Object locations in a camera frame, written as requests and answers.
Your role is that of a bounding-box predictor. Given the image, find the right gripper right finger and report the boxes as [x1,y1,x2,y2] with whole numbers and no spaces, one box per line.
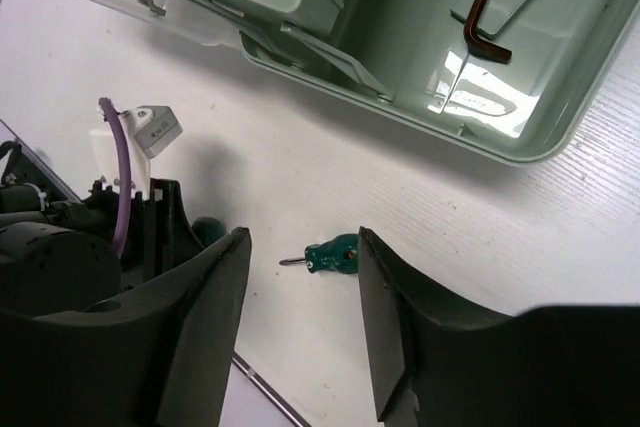
[358,228,639,426]

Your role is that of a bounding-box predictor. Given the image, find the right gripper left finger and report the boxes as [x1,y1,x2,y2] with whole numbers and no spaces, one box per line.
[1,227,251,426]

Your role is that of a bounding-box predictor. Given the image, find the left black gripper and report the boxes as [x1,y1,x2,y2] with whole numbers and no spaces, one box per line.
[84,178,204,287]

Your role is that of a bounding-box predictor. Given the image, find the green stubby screwdriver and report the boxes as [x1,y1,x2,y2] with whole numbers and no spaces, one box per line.
[191,217,227,248]
[279,233,359,275]

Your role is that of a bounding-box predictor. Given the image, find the green plastic toolbox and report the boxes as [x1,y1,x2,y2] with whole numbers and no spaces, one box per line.
[91,0,639,165]

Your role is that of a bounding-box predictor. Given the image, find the large hex key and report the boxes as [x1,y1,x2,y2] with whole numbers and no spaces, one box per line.
[462,0,514,63]

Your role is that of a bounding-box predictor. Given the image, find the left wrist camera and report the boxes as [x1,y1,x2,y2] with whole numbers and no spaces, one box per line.
[90,105,182,201]

